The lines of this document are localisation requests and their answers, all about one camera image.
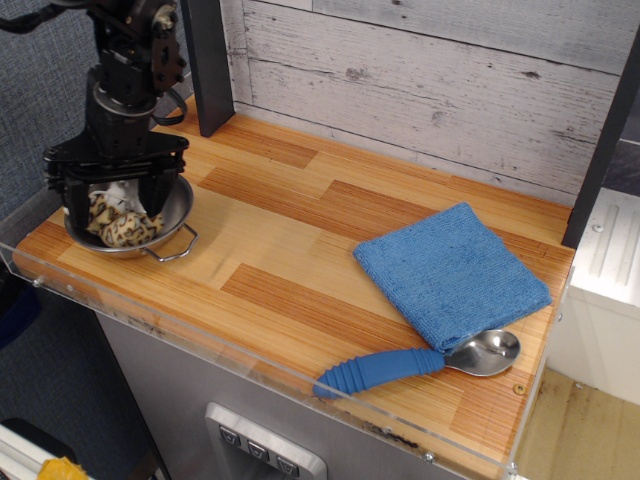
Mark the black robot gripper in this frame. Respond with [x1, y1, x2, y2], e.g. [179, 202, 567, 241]
[44, 79, 188, 229]

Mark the leopard print plush food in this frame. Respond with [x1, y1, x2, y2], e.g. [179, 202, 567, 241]
[86, 181, 165, 248]

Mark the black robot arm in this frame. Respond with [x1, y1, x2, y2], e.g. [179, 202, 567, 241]
[1, 1, 188, 229]

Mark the small steel pot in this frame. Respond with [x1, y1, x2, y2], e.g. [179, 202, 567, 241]
[63, 177, 199, 262]

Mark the clear acrylic table guard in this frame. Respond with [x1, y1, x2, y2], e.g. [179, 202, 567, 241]
[0, 72, 576, 480]

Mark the yellow black object bottom left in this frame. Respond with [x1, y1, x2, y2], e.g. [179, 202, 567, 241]
[1, 418, 90, 480]

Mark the grey control panel with buttons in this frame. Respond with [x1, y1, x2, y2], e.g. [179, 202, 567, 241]
[205, 402, 328, 479]

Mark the blue folded cloth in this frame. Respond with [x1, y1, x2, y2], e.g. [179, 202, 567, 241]
[353, 203, 552, 354]

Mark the white appliance on right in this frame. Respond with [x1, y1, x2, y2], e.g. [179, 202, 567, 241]
[547, 188, 639, 404]

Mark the dark left vertical post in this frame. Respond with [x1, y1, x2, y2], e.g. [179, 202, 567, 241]
[180, 0, 235, 137]

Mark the dark vertical post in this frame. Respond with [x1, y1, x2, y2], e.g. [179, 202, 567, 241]
[561, 32, 639, 249]
[180, 0, 235, 137]

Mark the blue handled metal scoop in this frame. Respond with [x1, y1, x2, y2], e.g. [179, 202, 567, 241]
[313, 330, 521, 399]

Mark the dark right vertical post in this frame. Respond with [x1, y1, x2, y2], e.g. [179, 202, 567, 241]
[561, 32, 639, 249]

